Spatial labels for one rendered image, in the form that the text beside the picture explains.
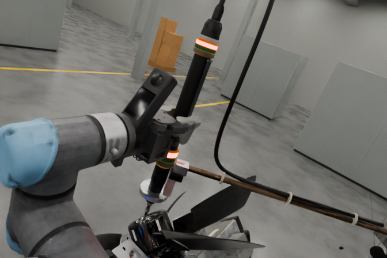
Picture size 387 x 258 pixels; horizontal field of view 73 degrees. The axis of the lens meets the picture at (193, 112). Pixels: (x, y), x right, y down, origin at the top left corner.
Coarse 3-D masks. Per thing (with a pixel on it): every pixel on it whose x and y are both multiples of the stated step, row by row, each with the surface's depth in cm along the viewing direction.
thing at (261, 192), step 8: (192, 168) 59; (208, 176) 59; (216, 176) 59; (232, 184) 60; (240, 184) 60; (248, 184) 60; (256, 192) 60; (264, 192) 60; (272, 192) 61; (280, 200) 61; (296, 200) 61; (312, 208) 61; (320, 208) 62; (328, 216) 62; (336, 216) 62; (344, 216) 62; (360, 224) 62; (368, 224) 63; (384, 232) 63
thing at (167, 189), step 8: (176, 160) 60; (176, 168) 58; (184, 168) 58; (168, 176) 61; (176, 176) 58; (144, 184) 61; (168, 184) 59; (144, 192) 59; (152, 192) 60; (160, 192) 61; (168, 192) 60; (152, 200) 58; (160, 200) 59
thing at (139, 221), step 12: (156, 216) 73; (168, 216) 78; (132, 228) 72; (144, 228) 71; (156, 228) 72; (168, 228) 74; (132, 240) 73; (144, 240) 71; (156, 240) 71; (144, 252) 71; (156, 252) 71; (168, 252) 72; (180, 252) 72
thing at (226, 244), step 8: (160, 232) 64; (168, 232) 52; (176, 232) 54; (176, 240) 66; (184, 240) 63; (192, 240) 60; (200, 240) 57; (208, 240) 54; (216, 240) 51; (224, 240) 49; (232, 240) 49; (240, 240) 50; (192, 248) 66; (200, 248) 64; (208, 248) 62; (216, 248) 61; (224, 248) 59; (232, 248) 58; (240, 248) 57; (248, 248) 56
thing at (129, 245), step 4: (128, 240) 72; (120, 244) 70; (124, 244) 71; (128, 244) 71; (132, 244) 71; (116, 248) 69; (120, 248) 69; (128, 248) 70; (132, 248) 70; (136, 248) 70; (116, 252) 68; (120, 252) 68; (124, 252) 68; (128, 252) 69; (136, 252) 69; (140, 252) 70; (120, 256) 67; (124, 256) 68; (128, 256) 68; (132, 256) 68; (136, 256) 68; (140, 256) 69; (144, 256) 69
